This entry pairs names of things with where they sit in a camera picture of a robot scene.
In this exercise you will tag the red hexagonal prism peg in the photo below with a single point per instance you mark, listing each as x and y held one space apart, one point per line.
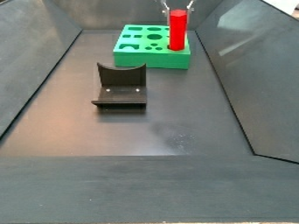
177 25

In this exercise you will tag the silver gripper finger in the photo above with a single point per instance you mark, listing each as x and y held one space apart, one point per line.
189 9
165 8

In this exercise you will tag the green foam shape board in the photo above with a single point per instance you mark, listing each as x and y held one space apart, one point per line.
143 45

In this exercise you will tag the black curved holder bracket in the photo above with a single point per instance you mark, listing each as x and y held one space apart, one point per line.
121 86

